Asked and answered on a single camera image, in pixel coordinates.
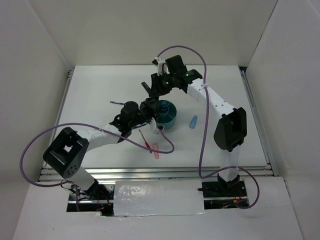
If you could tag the black gel pen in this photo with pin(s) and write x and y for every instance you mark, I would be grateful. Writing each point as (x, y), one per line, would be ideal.
(117, 103)

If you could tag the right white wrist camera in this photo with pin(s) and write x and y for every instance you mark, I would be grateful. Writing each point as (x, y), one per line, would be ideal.
(161, 65)

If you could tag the red gel pen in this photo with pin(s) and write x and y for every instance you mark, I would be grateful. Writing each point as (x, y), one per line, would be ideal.
(145, 141)

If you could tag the teal round compartment organizer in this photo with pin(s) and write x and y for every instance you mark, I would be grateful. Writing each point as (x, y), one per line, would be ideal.
(166, 120)

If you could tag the pink pastel highlighter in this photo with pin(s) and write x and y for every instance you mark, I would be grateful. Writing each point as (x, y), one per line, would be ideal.
(155, 147)

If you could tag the white foil cover plate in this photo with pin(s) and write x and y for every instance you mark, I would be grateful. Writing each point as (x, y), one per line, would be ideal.
(158, 198)

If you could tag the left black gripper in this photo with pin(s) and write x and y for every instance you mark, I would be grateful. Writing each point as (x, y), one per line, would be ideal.
(150, 106)

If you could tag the blue capped glue bottle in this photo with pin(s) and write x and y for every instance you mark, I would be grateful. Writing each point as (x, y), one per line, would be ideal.
(163, 107)

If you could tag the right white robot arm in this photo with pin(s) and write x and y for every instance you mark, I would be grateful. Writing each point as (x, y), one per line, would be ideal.
(230, 122)

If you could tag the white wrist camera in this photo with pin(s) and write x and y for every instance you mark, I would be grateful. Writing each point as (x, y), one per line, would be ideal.
(154, 128)
(161, 65)

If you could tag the blue pastel highlighter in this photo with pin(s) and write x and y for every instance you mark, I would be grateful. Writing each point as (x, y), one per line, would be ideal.
(193, 122)

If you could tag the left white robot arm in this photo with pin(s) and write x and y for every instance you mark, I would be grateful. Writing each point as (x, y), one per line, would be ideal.
(66, 153)

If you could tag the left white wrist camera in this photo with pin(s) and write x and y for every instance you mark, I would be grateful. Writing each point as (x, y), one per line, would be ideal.
(154, 128)

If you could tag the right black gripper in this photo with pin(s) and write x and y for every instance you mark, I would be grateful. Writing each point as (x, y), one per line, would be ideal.
(156, 90)

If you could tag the aluminium table frame rail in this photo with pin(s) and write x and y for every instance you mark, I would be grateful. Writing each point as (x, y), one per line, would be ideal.
(107, 174)

